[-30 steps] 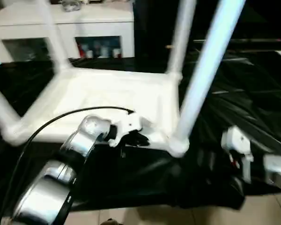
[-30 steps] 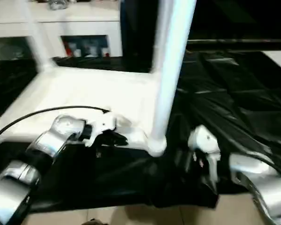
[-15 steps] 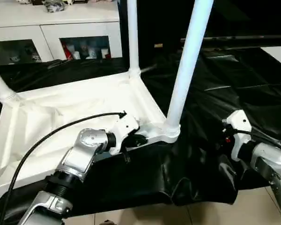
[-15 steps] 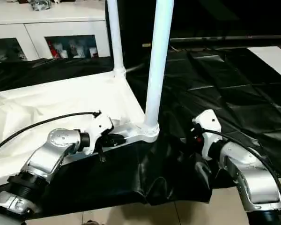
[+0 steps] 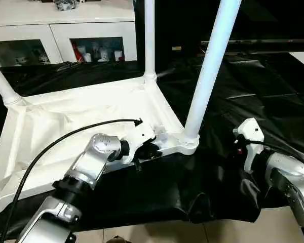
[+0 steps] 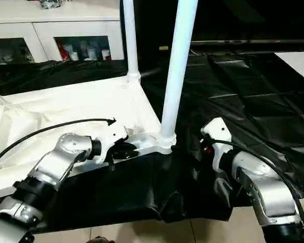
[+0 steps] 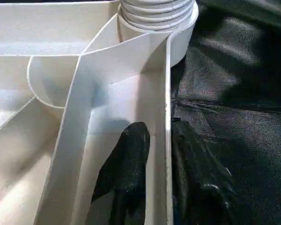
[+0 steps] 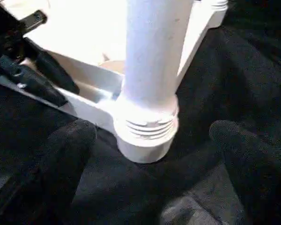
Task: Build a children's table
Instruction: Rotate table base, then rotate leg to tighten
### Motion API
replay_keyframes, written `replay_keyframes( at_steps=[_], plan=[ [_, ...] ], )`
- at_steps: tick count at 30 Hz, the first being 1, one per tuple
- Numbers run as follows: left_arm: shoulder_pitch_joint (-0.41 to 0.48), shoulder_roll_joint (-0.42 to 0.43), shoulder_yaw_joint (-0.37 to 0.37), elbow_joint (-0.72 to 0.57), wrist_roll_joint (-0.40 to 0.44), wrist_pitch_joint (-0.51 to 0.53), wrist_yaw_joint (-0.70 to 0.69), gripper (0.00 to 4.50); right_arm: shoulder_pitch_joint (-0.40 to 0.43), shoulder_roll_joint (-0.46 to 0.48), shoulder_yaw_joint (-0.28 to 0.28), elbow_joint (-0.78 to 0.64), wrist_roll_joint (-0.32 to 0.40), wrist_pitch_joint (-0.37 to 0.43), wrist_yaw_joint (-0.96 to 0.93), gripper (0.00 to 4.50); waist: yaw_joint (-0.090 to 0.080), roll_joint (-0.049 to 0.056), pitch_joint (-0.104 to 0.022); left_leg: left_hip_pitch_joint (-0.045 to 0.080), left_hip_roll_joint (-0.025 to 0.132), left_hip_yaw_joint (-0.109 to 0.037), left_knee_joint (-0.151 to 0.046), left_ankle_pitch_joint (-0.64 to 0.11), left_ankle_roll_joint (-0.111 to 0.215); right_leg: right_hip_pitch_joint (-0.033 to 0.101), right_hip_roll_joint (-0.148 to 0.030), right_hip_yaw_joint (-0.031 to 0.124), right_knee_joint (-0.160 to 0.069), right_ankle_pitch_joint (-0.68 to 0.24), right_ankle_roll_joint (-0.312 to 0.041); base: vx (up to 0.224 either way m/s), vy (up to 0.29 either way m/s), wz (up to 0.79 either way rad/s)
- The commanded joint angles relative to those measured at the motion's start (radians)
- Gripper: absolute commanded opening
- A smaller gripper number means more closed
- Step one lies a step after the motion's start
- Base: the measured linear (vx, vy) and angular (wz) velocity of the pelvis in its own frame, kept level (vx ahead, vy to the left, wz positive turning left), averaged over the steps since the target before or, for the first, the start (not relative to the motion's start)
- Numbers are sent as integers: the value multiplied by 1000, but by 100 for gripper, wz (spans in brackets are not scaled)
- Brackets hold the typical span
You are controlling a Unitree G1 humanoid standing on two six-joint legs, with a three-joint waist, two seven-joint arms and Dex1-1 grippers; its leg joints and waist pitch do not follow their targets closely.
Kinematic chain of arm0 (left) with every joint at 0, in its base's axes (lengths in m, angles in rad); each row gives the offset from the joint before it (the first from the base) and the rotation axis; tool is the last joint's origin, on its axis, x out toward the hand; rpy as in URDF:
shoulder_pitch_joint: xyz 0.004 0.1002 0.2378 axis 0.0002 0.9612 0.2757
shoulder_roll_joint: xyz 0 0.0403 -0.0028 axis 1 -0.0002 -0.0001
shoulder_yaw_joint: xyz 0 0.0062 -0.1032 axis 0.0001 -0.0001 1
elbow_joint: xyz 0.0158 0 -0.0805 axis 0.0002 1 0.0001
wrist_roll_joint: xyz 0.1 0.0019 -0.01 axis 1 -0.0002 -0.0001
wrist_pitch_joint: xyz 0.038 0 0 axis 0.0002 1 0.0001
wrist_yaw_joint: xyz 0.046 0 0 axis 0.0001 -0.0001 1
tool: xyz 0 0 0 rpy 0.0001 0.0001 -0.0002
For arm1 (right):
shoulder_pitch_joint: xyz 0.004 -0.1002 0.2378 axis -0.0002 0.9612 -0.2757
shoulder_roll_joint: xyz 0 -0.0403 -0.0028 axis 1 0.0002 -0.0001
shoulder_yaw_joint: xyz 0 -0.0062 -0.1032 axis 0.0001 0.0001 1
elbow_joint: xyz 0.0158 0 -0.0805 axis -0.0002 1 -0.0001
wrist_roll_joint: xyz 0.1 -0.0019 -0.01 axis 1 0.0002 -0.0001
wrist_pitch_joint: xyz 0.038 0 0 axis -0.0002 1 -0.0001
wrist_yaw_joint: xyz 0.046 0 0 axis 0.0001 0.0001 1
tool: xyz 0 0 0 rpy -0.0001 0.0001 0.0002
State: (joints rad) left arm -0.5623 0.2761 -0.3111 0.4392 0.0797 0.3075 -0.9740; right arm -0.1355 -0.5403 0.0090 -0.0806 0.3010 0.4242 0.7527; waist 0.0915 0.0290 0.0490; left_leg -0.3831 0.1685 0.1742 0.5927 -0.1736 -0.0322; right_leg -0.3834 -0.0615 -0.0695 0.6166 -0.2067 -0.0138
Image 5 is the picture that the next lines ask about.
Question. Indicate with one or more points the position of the white plastic table top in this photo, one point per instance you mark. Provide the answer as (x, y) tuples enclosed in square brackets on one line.
[(78, 114)]

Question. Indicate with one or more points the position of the black work mat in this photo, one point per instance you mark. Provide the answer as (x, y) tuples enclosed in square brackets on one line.
[(243, 101)]

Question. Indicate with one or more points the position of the small tan label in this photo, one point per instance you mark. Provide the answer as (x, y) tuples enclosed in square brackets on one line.
[(176, 47)]

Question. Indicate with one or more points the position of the large black case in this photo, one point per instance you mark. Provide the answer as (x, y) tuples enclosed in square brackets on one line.
[(180, 20)]

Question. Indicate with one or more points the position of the white glass-door cabinet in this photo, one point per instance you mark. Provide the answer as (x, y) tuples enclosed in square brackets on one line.
[(66, 27)]

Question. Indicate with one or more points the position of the grey crumpled item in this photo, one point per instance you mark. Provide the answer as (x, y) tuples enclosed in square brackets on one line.
[(66, 5)]

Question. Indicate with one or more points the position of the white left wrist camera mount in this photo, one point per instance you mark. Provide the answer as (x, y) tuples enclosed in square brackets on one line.
[(142, 134)]

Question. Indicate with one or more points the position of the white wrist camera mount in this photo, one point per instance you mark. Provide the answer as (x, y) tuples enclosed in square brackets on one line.
[(142, 134), (253, 129)]

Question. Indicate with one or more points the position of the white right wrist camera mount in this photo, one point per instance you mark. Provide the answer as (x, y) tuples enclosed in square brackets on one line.
[(253, 129)]

